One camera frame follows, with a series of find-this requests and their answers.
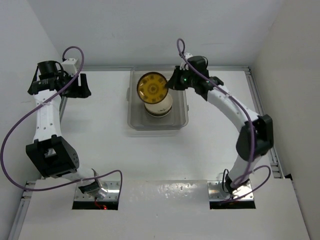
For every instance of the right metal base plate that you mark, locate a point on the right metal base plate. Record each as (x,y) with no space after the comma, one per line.
(217,194)

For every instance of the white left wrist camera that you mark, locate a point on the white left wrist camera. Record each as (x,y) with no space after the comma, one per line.
(71,66)

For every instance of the metal base plate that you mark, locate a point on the metal base plate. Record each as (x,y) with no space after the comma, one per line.
(110,190)
(217,194)

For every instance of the yellow brown patterned plate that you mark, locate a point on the yellow brown patterned plate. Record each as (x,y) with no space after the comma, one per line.
(151,88)

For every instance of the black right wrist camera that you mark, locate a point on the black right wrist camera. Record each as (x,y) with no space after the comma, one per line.
(200,63)

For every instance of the clear plastic bin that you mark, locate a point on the clear plastic bin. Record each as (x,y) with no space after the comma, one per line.
(169,114)

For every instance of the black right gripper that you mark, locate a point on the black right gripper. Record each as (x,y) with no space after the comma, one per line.
(173,83)

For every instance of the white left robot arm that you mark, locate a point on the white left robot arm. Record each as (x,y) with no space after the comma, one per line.
(51,154)

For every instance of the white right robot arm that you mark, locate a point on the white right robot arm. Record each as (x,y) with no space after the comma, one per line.
(255,131)

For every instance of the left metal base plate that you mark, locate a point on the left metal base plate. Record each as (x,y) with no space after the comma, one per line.
(110,190)

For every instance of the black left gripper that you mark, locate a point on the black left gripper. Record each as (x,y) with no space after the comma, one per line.
(81,91)

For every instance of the cream plate with green patch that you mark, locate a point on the cream plate with green patch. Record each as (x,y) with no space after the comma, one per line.
(160,108)

